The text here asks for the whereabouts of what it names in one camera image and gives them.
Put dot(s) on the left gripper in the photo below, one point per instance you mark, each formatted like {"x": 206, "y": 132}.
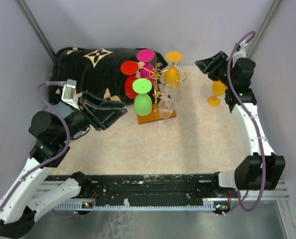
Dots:
{"x": 101, "y": 118}

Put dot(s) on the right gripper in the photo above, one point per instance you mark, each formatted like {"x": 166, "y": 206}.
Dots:
{"x": 208, "y": 66}

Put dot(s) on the orange wine glass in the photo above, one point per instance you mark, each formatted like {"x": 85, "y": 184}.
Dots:
{"x": 172, "y": 75}
{"x": 218, "y": 90}

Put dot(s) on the green plastic wine glass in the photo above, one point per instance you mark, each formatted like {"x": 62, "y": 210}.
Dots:
{"x": 142, "y": 102}

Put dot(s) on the red plastic wine glass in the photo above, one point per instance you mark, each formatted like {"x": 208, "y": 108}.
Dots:
{"x": 130, "y": 68}

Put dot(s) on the clear wine glass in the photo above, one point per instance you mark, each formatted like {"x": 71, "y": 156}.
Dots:
{"x": 166, "y": 105}

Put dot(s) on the pink plastic wine glass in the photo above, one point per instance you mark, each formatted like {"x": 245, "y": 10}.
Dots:
{"x": 145, "y": 56}

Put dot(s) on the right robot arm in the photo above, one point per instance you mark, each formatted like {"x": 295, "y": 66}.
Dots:
{"x": 261, "y": 164}

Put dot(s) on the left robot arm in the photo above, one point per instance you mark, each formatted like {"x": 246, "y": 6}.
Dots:
{"x": 18, "y": 211}

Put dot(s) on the grey cloth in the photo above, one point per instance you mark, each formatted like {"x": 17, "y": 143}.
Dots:
{"x": 64, "y": 110}

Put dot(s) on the black floral pillow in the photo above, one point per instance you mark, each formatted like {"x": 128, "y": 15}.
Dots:
{"x": 94, "y": 70}

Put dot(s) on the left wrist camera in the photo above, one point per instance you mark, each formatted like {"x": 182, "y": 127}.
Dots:
{"x": 69, "y": 95}

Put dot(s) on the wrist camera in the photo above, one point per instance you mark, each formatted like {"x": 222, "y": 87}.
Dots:
{"x": 69, "y": 95}
{"x": 240, "y": 51}

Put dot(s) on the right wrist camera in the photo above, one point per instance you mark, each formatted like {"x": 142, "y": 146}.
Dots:
{"x": 240, "y": 51}

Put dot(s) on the gold wire glass rack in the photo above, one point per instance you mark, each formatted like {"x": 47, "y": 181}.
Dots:
{"x": 158, "y": 80}

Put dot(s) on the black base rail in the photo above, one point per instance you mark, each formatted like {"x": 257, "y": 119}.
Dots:
{"x": 153, "y": 192}

